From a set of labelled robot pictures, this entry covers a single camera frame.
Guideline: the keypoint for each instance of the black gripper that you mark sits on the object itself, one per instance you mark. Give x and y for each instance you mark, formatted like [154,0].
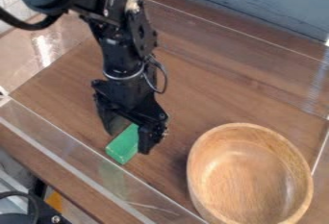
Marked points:
[128,101]

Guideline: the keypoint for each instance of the green rectangular block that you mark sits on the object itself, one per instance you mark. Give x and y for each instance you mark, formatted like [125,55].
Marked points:
[124,146]

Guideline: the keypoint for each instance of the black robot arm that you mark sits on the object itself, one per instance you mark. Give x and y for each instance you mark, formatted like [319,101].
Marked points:
[121,27]

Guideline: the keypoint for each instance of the brown wooden bowl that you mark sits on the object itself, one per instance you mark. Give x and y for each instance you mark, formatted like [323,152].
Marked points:
[248,176]

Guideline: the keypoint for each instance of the black device lower left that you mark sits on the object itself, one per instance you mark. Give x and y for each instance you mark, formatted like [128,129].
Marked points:
[47,216]

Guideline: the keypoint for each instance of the clear acrylic enclosure wall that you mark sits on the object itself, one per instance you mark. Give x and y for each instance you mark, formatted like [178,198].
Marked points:
[235,71]

